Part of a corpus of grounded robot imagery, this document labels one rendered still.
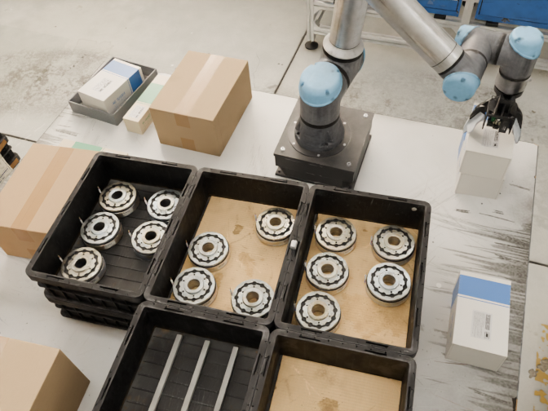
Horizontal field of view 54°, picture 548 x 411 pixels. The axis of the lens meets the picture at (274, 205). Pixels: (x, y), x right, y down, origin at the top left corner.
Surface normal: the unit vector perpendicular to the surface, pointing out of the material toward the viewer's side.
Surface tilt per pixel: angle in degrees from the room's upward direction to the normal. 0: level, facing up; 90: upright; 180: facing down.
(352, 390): 0
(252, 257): 0
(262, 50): 0
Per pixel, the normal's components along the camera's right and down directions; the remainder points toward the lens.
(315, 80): -0.11, -0.47
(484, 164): -0.33, 0.76
